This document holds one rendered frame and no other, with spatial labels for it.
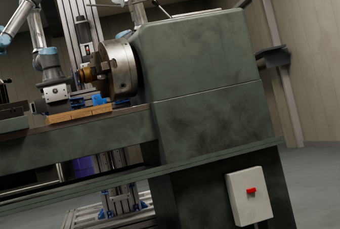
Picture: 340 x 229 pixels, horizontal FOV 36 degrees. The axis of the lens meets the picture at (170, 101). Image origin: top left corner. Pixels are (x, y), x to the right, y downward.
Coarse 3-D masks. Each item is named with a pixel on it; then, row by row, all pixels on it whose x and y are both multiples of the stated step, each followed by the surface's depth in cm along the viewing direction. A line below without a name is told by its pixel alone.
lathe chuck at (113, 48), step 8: (104, 40) 266; (112, 40) 264; (104, 48) 260; (112, 48) 258; (120, 48) 259; (104, 56) 264; (112, 56) 255; (120, 56) 256; (120, 64) 255; (128, 64) 256; (112, 72) 254; (120, 72) 255; (128, 72) 257; (112, 80) 257; (120, 80) 256; (128, 80) 258; (112, 88) 261; (120, 88) 259; (128, 88) 261; (112, 96) 265; (120, 96) 264; (128, 96) 267
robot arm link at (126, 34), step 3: (126, 30) 336; (129, 30) 337; (120, 33) 335; (123, 33) 335; (126, 33) 335; (129, 33) 336; (132, 33) 335; (117, 36) 336; (120, 36) 335; (123, 36) 335; (126, 36) 335; (129, 36) 334; (126, 39) 334
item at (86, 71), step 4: (84, 68) 263; (88, 68) 263; (76, 72) 266; (80, 72) 262; (84, 72) 262; (88, 72) 262; (80, 76) 261; (84, 76) 262; (88, 76) 262; (92, 76) 262; (96, 76) 265; (80, 80) 262; (84, 80) 263; (88, 80) 263; (92, 80) 263
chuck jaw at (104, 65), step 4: (112, 60) 255; (100, 64) 257; (104, 64) 255; (108, 64) 256; (112, 64) 255; (92, 68) 261; (96, 68) 258; (100, 68) 259; (104, 68) 255; (108, 68) 255; (92, 72) 261; (96, 72) 261; (100, 72) 259; (104, 72) 261
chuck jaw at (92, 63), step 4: (92, 52) 274; (96, 52) 274; (92, 56) 273; (96, 56) 272; (100, 56) 273; (92, 60) 270; (96, 60) 271; (100, 60) 271; (88, 64) 268; (92, 64) 268; (96, 64) 269
